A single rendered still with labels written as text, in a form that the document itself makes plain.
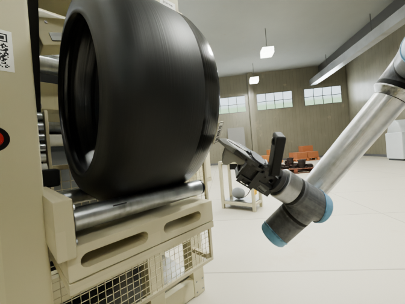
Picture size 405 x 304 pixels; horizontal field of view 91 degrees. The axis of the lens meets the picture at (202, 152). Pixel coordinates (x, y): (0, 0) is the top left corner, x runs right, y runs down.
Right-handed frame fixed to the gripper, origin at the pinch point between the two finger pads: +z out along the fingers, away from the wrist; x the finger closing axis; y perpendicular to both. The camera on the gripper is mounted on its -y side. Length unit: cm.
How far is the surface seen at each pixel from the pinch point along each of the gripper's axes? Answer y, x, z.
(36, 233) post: 28.4, -25.4, 24.2
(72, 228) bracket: 18.8, -28.7, 17.5
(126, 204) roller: 18.8, -18.1, 12.7
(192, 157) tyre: 6.0, -7.8, 5.3
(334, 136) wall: -87, 1166, -753
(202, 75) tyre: -11.2, -5.6, 13.2
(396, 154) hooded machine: -130, 730, -723
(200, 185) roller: 14.9, -1.6, -1.8
